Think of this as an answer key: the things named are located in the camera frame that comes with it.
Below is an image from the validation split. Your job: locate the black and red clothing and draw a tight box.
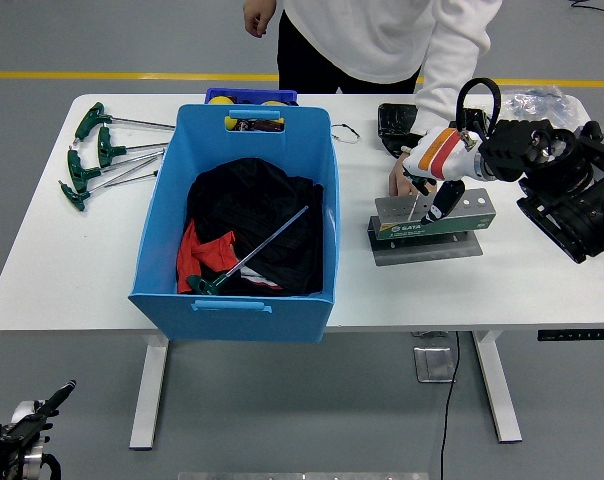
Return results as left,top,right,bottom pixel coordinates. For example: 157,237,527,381
175,157,326,296

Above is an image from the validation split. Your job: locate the metal floor plate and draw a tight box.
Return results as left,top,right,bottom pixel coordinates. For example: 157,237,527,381
413,346,457,384

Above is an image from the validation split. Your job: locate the person's right hand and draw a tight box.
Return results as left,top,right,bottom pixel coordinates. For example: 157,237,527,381
242,0,279,39

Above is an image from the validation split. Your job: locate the person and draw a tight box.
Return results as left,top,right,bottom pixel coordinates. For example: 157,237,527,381
242,0,503,198

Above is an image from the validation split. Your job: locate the white table leg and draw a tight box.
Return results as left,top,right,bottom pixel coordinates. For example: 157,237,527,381
129,334,169,451
470,330,524,444

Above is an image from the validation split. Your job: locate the black table control panel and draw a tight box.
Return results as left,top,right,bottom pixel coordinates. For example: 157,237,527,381
537,328,604,343

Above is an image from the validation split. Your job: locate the black floor cable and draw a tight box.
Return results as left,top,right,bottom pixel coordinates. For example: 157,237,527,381
439,330,461,480
569,0,604,26

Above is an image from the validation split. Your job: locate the green metal hex key holder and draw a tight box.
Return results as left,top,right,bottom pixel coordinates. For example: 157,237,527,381
366,187,498,268

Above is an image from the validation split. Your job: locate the clear plastic bag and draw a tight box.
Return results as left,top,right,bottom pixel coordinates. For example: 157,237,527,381
499,85,583,124

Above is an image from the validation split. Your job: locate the black plastic tray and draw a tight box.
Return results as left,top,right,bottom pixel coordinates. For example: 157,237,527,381
376,102,489,160

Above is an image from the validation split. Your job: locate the blue plastic storage box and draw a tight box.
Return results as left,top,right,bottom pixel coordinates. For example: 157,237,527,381
127,103,342,345

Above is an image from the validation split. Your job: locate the dark blue plastic bin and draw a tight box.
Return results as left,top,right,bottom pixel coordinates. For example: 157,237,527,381
204,87,299,107

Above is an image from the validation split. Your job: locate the dark red packet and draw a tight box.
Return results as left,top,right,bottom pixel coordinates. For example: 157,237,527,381
238,118,286,134

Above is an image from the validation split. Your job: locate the person's left hand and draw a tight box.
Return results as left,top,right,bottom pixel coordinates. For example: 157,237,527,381
387,147,428,198

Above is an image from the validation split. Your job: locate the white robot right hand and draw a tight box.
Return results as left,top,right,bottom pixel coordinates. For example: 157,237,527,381
401,126,483,227

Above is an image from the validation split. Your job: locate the large green T-handle hex key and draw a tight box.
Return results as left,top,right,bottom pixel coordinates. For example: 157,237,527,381
185,205,310,298

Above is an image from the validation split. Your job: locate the small green T-handle hex key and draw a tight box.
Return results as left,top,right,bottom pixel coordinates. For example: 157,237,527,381
403,168,436,222

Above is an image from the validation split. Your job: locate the black-white robot left hand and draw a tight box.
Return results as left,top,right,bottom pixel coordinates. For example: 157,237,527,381
9,378,78,480

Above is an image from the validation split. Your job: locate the thin wire loop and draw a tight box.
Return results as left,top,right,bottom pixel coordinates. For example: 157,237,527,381
330,123,362,146

